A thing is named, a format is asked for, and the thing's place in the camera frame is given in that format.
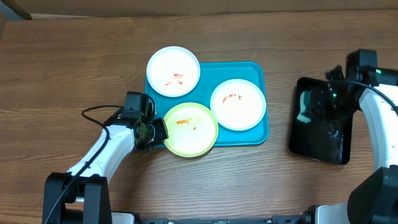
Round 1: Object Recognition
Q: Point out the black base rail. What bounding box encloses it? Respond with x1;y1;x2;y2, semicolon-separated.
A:
111;211;312;224

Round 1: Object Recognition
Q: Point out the black water tray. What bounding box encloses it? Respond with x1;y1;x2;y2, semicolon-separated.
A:
288;77;353;165

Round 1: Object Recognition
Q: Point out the white plate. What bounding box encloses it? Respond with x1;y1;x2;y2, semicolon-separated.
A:
146;46;201;97
210;79;267;131

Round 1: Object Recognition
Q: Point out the teal plastic tray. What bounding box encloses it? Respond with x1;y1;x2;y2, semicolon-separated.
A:
144;61;269;147

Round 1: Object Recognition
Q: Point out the yellow-green plate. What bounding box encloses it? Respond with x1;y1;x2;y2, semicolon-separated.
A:
164;103;219;157

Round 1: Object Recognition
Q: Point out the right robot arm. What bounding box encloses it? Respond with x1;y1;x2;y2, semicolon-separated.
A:
288;66;397;223

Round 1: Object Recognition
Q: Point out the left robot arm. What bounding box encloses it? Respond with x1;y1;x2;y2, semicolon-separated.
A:
42;118;168;223

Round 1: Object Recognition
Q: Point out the green scouring sponge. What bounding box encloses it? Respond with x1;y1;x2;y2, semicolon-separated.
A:
296;90;312;123

